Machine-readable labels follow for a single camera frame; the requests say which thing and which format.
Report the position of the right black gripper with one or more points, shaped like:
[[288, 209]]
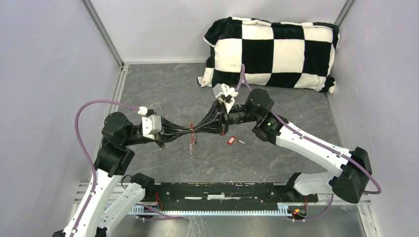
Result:
[[218, 113]]

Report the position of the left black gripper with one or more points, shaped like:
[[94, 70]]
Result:
[[168, 132]]

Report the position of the red tag key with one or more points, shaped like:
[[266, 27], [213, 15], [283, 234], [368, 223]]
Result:
[[233, 140]]

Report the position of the red grey keyring holder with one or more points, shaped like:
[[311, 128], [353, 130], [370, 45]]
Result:
[[192, 143]]

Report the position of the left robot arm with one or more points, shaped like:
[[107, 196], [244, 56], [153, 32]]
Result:
[[93, 218]]

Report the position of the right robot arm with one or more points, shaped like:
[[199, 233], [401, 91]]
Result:
[[347, 172]]

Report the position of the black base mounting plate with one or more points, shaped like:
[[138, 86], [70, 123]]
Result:
[[224, 196]]

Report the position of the black white checkered pillow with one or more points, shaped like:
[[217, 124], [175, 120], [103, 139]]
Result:
[[277, 54]]

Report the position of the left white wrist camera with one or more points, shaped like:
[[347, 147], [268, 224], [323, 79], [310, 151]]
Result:
[[151, 124]]

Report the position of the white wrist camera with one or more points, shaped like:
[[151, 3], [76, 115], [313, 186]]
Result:
[[151, 124], [225, 95]]

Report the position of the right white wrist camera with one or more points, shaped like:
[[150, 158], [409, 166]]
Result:
[[225, 95]]

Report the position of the blue white cable duct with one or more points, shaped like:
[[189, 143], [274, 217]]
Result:
[[282, 210]]

